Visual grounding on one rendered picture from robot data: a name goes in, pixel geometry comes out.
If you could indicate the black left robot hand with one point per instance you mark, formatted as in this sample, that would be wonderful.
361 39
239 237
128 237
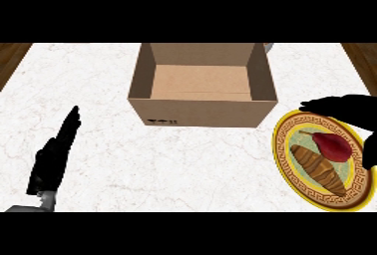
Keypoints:
54 156

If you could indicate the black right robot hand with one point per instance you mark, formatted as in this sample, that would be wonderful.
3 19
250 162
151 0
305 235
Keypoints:
351 109

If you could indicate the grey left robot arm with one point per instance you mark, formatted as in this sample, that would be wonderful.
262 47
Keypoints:
39 203

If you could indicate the red pear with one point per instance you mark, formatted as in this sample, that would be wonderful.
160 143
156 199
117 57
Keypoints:
333 146

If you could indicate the yellow patterned plate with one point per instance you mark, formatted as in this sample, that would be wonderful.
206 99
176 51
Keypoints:
314 179

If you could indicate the grey object behind box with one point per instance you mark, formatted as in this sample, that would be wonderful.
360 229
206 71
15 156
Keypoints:
268 47

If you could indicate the open cardboard box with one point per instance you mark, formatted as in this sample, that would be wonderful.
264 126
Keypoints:
202 87

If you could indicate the brown striped croissant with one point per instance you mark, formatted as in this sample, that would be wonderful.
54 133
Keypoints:
318 169

